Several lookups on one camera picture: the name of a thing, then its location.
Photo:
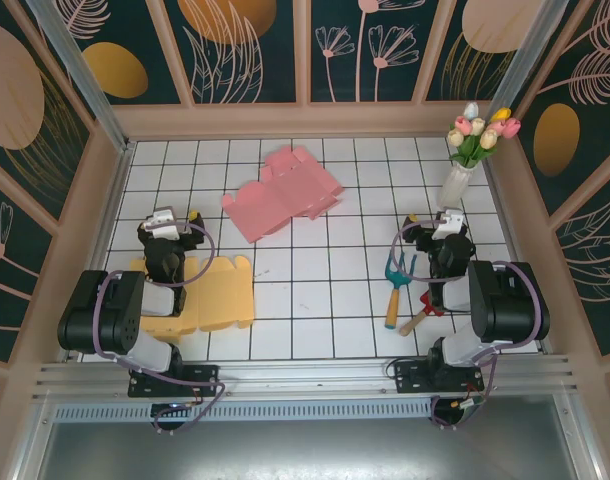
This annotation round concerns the yellow paper box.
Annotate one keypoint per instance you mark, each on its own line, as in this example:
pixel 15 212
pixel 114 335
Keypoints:
pixel 225 295

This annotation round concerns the pink paper box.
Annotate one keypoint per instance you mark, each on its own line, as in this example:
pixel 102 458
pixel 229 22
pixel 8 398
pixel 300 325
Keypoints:
pixel 275 200

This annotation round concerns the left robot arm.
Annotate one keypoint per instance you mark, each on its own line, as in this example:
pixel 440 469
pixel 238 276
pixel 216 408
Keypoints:
pixel 95 310

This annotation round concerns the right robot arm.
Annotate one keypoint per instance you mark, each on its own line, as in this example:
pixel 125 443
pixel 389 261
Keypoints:
pixel 505 300

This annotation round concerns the white ribbed vase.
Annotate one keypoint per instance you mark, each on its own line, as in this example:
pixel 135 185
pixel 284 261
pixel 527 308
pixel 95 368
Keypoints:
pixel 455 187

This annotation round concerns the artificial tulip bouquet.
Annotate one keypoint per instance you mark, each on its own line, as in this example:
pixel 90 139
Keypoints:
pixel 472 135

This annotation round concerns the grey metal sheet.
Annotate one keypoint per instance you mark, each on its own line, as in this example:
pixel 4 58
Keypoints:
pixel 305 450

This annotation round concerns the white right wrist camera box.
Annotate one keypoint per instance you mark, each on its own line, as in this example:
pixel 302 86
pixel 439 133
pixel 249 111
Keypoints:
pixel 447 227

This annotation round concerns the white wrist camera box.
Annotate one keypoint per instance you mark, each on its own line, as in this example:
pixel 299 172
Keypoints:
pixel 447 227
pixel 162 225

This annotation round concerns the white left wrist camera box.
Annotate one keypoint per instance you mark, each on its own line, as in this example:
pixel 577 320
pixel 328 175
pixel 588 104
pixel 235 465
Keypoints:
pixel 162 225

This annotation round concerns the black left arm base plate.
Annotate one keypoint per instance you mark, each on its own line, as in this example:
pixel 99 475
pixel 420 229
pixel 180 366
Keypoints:
pixel 200 380

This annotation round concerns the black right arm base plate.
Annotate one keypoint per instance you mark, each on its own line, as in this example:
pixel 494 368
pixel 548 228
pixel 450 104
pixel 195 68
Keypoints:
pixel 410 377

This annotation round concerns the aluminium table edge rail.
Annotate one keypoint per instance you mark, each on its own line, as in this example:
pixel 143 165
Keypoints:
pixel 305 372

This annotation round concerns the aluminium frame post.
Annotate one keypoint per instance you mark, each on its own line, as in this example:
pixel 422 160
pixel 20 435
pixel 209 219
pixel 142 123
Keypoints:
pixel 85 75
pixel 525 55

